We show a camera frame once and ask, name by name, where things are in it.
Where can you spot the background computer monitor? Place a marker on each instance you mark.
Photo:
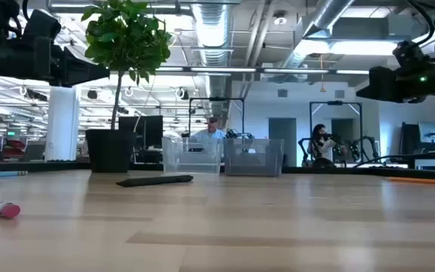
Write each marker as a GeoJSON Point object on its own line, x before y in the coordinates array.
{"type": "Point", "coordinates": [429, 132]}

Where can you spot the black frame stand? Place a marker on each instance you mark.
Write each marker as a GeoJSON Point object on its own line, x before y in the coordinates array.
{"type": "Point", "coordinates": [334, 102]}

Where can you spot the green plant in black pot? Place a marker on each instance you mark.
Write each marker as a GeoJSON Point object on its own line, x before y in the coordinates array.
{"type": "Point", "coordinates": [127, 38]}

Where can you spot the clear plastic bin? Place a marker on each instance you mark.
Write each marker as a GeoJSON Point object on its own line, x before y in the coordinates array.
{"type": "Point", "coordinates": [191, 162]}

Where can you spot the black pen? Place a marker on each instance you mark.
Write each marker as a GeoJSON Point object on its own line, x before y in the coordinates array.
{"type": "Point", "coordinates": [153, 181]}

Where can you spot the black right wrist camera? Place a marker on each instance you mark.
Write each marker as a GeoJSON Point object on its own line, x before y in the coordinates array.
{"type": "Point", "coordinates": [410, 56]}

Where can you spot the red chair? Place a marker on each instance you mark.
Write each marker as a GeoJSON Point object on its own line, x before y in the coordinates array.
{"type": "Point", "coordinates": [13, 145]}

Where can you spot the silver ventilation duct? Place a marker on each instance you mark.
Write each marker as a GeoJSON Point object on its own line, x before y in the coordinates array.
{"type": "Point", "coordinates": [213, 30]}
{"type": "Point", "coordinates": [327, 11]}

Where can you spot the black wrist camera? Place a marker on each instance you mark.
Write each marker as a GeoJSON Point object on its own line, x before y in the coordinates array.
{"type": "Point", "coordinates": [42, 24]}
{"type": "Point", "coordinates": [410, 56]}

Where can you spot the black aluminium table frame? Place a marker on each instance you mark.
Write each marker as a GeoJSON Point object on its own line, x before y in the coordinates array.
{"type": "Point", "coordinates": [51, 166]}

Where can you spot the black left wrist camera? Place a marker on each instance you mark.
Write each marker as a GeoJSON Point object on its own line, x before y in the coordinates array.
{"type": "Point", "coordinates": [42, 24]}

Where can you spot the white round column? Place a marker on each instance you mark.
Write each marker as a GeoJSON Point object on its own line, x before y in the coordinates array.
{"type": "Point", "coordinates": [62, 124]}

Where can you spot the person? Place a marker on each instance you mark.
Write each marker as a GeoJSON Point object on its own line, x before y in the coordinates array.
{"type": "Point", "coordinates": [325, 147]}
{"type": "Point", "coordinates": [211, 126]}

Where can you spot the black monitor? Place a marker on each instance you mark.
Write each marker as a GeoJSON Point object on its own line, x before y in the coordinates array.
{"type": "Point", "coordinates": [151, 130]}

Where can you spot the ceiling light strip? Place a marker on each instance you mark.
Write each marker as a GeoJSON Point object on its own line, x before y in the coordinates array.
{"type": "Point", "coordinates": [221, 70]}

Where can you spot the smoked grey plastic bin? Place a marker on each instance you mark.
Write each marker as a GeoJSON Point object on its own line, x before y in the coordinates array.
{"type": "Point", "coordinates": [253, 162]}

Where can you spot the grey door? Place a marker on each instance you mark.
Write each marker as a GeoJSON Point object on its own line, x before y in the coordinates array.
{"type": "Point", "coordinates": [282, 130]}

